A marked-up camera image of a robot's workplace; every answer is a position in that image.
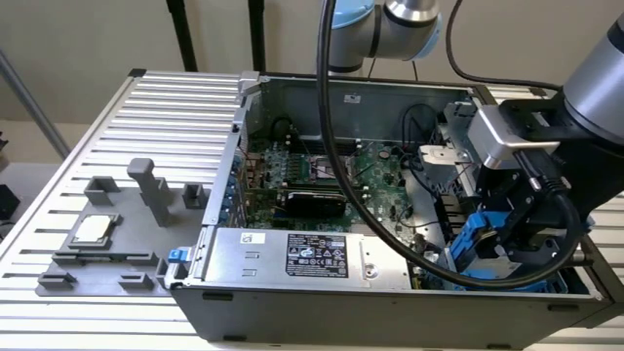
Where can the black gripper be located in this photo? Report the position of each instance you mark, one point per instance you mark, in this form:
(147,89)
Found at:
(536,204)

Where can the hard disk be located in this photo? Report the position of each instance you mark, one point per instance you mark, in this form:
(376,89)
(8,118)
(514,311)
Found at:
(468,237)

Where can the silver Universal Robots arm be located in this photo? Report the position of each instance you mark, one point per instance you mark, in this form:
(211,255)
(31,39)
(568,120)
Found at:
(415,29)

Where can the black fan shroud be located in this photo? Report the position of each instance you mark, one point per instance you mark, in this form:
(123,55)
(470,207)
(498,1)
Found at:
(454,219)

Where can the blue drive bay cage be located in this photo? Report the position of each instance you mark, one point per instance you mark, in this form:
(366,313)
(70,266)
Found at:
(446,261)

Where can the grey metal drive cage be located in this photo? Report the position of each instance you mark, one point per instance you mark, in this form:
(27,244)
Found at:
(456,120)

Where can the green motherboard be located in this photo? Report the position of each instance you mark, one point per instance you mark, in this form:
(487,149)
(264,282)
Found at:
(386,175)

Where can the silver chipset heatsink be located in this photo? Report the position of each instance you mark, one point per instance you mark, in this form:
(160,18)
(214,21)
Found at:
(358,229)

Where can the black RAM slot bank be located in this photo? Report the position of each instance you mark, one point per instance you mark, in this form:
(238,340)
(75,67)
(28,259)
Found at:
(312,146)
(312,186)

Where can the black graphics card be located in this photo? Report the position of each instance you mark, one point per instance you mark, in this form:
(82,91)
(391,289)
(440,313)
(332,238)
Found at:
(307,204)

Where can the metal CPU socket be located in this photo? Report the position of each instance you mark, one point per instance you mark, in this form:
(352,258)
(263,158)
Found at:
(312,168)

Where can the black open PC case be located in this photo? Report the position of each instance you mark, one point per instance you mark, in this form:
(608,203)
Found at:
(342,314)

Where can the silver power supply unit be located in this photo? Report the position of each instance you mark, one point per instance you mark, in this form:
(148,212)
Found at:
(272,267)

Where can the black stand pole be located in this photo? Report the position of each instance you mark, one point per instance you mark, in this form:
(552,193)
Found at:
(256,33)
(183,33)

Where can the blue case latch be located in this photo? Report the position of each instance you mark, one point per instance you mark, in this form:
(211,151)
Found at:
(176,256)

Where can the grey plastic parts rack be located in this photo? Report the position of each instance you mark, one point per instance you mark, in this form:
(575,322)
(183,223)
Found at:
(131,252)

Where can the silver CPU chip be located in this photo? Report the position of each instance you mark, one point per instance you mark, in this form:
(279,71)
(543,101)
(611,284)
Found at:
(95,228)

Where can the small black box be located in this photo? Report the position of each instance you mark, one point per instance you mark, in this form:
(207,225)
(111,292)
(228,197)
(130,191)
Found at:
(8,203)

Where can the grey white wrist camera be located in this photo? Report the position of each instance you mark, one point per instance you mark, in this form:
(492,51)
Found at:
(492,135)

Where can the silver drive bracket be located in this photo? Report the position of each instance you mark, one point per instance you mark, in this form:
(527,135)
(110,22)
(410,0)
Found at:
(439,157)

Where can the aluminium frame post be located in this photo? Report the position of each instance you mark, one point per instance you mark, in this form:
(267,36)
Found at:
(43,124)

